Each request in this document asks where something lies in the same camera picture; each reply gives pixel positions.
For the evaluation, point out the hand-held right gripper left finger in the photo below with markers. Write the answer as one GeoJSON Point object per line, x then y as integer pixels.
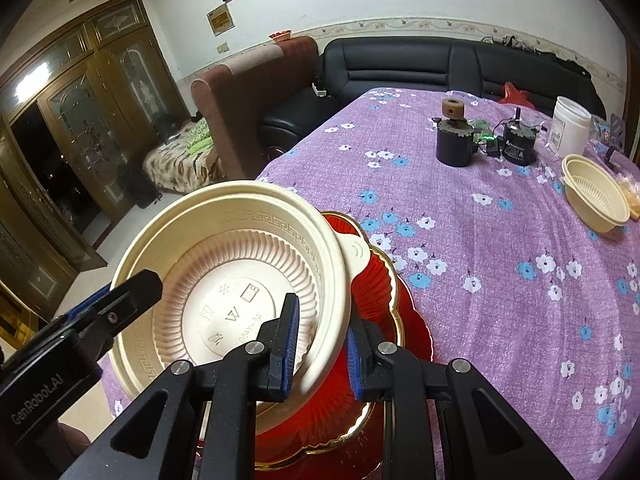
{"type": "Point", "coordinates": [291, 345]}

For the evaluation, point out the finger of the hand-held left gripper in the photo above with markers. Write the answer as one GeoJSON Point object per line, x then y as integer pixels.
{"type": "Point", "coordinates": [125, 305]}

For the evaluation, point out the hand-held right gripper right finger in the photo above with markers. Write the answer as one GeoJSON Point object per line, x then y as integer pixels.
{"type": "Point", "coordinates": [354, 360]}

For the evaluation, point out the red scalloped plastic plate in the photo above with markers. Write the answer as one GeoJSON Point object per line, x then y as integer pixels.
{"type": "Point", "coordinates": [417, 330]}

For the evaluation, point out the large beige plastic bowl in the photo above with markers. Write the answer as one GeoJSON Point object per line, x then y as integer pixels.
{"type": "Point", "coordinates": [225, 260]}

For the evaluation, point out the black box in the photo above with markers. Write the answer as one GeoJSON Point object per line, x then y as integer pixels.
{"type": "Point", "coordinates": [141, 190]}

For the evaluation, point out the purple floral tablecloth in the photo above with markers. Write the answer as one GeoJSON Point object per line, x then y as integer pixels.
{"type": "Point", "coordinates": [475, 285]}

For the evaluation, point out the floral blanket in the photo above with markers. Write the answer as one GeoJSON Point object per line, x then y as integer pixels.
{"type": "Point", "coordinates": [175, 160]}

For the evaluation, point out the wooden glass door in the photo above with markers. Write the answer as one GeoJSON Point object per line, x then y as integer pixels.
{"type": "Point", "coordinates": [75, 125]}

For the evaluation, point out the brown armchair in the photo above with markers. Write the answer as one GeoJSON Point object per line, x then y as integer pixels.
{"type": "Point", "coordinates": [235, 100]}

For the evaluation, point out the black motor with gear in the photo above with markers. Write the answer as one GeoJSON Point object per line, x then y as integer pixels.
{"type": "Point", "coordinates": [454, 147]}

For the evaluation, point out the green circuit board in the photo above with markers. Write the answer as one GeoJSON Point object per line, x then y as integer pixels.
{"type": "Point", "coordinates": [481, 130]}

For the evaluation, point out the round wooden block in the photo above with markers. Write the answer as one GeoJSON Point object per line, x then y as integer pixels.
{"type": "Point", "coordinates": [453, 109]}

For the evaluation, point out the small beige plastic bowl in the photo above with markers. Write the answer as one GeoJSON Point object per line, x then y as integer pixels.
{"type": "Point", "coordinates": [595, 195]}

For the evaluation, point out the black leather sofa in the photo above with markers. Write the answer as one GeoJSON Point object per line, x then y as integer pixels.
{"type": "Point", "coordinates": [400, 65]}

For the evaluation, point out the small red dish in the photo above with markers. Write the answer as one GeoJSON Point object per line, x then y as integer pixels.
{"type": "Point", "coordinates": [280, 35]}

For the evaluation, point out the red bag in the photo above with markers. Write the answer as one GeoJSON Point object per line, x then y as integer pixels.
{"type": "Point", "coordinates": [515, 95]}

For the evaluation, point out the white plastic jar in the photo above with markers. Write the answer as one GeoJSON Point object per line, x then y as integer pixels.
{"type": "Point", "coordinates": [570, 130]}

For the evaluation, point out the yellow snack bag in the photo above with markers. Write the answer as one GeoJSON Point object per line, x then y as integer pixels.
{"type": "Point", "coordinates": [631, 195]}

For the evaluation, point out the grey phone stand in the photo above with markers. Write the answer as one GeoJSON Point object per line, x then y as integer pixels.
{"type": "Point", "coordinates": [616, 132]}

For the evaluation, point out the wall socket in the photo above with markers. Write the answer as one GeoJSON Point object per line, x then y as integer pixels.
{"type": "Point", "coordinates": [223, 48]}

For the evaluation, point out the yellow wall notice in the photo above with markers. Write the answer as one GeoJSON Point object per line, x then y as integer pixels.
{"type": "Point", "coordinates": [220, 19]}

